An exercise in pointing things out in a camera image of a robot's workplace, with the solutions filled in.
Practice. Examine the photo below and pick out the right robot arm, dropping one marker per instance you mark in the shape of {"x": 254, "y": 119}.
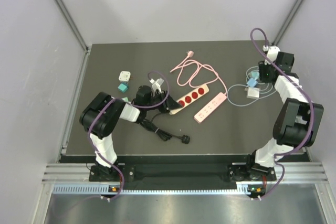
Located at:
{"x": 298, "y": 121}

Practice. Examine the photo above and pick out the pink power strip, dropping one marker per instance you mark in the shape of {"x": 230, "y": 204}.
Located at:
{"x": 213, "y": 104}

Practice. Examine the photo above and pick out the white usb charger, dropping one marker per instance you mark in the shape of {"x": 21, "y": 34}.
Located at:
{"x": 252, "y": 93}

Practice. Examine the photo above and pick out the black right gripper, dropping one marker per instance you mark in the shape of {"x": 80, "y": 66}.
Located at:
{"x": 262, "y": 68}

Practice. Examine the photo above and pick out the slotted grey cable duct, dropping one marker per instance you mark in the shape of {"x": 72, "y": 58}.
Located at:
{"x": 107, "y": 189}

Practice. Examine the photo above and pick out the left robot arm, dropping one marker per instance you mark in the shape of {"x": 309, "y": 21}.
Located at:
{"x": 100, "y": 117}

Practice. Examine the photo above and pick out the aluminium frame rail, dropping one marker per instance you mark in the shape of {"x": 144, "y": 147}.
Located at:
{"x": 288, "y": 173}

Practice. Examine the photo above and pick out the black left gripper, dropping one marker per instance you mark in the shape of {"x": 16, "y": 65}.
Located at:
{"x": 170, "y": 104}

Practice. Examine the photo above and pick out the pink round wall plug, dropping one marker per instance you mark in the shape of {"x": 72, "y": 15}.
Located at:
{"x": 189, "y": 54}

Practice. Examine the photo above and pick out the beige red power strip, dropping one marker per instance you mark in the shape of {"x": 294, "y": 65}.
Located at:
{"x": 190, "y": 98}

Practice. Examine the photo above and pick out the light teal usb charger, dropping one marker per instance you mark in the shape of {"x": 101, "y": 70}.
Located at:
{"x": 254, "y": 74}

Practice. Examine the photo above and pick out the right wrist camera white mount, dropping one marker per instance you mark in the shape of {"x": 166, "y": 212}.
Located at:
{"x": 271, "y": 52}

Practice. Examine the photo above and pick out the white square plug adapter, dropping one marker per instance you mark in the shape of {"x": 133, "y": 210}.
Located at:
{"x": 124, "y": 76}

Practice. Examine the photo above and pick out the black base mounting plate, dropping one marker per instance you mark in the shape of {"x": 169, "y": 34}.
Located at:
{"x": 180, "y": 172}

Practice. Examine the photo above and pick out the blue usb charger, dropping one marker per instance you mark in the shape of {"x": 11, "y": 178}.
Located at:
{"x": 252, "y": 82}

